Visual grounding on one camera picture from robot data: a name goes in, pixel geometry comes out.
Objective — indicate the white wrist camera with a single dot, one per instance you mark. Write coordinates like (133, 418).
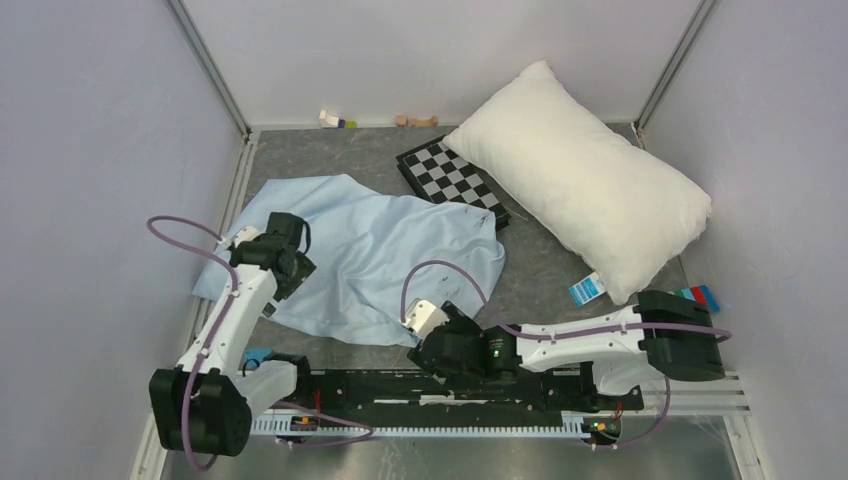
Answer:
(422, 317)
(248, 233)

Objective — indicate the light blue pillowcase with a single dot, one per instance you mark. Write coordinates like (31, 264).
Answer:
(374, 253)

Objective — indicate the aluminium rail frame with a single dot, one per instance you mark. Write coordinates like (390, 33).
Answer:
(724, 397)

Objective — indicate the white pillow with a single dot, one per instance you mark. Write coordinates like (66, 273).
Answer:
(625, 212)

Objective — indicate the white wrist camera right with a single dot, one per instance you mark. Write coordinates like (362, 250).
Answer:
(422, 317)

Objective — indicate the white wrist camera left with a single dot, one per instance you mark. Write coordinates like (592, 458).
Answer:
(248, 233)

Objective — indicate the red blue green blocks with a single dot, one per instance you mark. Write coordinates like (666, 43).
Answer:
(700, 294)

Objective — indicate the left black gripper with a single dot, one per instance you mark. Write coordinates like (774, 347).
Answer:
(304, 269)

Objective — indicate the black white checkerboard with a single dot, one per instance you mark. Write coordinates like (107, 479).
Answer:
(438, 175)

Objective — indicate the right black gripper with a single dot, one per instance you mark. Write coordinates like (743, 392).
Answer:
(459, 321)

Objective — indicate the blue white pillow label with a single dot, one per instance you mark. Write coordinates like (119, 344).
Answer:
(587, 289)

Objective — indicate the wooden toy pieces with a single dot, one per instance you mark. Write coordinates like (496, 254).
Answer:
(404, 121)

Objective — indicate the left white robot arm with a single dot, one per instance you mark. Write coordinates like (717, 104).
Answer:
(205, 404)

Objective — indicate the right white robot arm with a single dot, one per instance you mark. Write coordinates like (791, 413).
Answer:
(660, 335)

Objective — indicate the white slotted cable duct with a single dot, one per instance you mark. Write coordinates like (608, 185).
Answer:
(293, 424)

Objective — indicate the small blue object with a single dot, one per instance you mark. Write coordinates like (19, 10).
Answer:
(254, 357)

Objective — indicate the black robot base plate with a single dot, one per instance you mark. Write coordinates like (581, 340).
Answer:
(412, 398)

